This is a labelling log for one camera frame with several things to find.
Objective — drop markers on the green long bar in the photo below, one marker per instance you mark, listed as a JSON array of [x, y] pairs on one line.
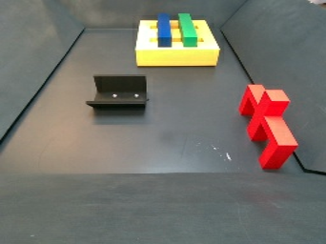
[[187, 30]]

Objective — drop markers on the red comb-shaped block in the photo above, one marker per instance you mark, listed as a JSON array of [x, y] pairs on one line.
[[265, 105]]

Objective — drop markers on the black U-shaped bracket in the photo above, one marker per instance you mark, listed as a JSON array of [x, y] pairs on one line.
[[119, 91]]

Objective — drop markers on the yellow slotted board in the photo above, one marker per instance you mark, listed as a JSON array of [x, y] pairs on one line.
[[154, 56]]

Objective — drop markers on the blue long bar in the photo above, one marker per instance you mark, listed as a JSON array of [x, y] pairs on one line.
[[165, 35]]

